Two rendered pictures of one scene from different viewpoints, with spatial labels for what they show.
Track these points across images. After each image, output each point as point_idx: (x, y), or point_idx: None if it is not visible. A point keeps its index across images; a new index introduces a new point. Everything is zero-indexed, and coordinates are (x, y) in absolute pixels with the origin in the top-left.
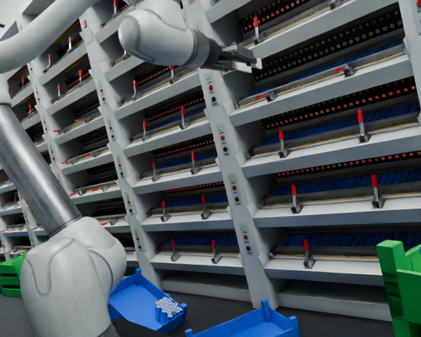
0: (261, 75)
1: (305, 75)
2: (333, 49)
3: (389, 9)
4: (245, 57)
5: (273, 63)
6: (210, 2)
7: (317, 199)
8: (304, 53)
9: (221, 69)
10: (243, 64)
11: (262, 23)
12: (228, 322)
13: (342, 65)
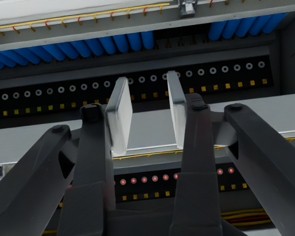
0: (247, 67)
1: (117, 43)
2: (83, 85)
3: (5, 123)
4: (18, 167)
5: (210, 86)
6: None
7: None
8: (138, 91)
9: (247, 127)
10: (172, 113)
11: (223, 165)
12: None
13: (6, 47)
